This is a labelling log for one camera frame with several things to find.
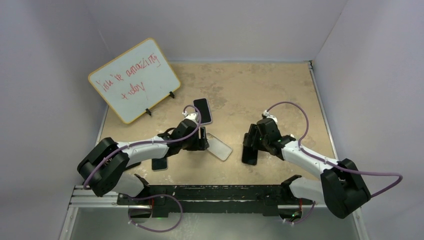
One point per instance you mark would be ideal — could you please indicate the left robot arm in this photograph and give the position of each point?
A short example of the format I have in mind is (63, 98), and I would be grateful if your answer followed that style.
(104, 169)

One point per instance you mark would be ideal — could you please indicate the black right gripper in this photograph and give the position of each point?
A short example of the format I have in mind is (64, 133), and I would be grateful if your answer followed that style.
(254, 131)

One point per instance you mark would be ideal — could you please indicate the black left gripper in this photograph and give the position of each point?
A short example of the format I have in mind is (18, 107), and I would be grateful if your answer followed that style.
(200, 144)

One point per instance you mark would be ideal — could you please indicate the black phone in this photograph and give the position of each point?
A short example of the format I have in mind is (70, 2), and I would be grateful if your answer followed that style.
(249, 155)

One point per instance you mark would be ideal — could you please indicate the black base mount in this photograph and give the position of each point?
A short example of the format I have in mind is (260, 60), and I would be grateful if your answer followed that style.
(269, 200)

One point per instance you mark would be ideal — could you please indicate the lilac phone case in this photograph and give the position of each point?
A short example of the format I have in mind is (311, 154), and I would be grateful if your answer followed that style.
(203, 106)

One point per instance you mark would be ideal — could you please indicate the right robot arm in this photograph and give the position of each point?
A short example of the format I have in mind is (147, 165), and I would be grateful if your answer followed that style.
(338, 185)

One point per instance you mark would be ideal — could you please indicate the beige phone case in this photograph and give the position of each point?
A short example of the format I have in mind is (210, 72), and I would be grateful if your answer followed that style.
(217, 147)

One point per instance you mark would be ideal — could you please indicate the black phone case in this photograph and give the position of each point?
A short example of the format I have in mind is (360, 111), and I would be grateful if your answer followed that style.
(133, 165)

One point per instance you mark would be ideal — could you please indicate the silver-edged phone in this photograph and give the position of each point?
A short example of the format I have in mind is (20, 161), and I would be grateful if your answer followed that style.
(159, 164)

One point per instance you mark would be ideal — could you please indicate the yellow-framed whiteboard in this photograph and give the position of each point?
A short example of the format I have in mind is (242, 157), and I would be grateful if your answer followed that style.
(135, 81)

